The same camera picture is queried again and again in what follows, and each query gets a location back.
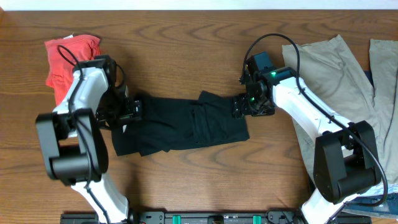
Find folded red t-shirt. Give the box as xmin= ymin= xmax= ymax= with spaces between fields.
xmin=44 ymin=34 xmax=101 ymax=106

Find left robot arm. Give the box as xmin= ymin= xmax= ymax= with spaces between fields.
xmin=35 ymin=55 xmax=142 ymax=223

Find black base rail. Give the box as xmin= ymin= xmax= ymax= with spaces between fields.
xmin=60 ymin=210 xmax=373 ymax=224

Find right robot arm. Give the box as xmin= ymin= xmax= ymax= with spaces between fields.
xmin=233 ymin=67 xmax=385 ymax=223

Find black t-shirt with logo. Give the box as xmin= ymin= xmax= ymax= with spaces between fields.
xmin=111 ymin=91 xmax=249 ymax=156

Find khaki trousers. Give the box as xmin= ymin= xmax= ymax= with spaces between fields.
xmin=282 ymin=35 xmax=397 ymax=192

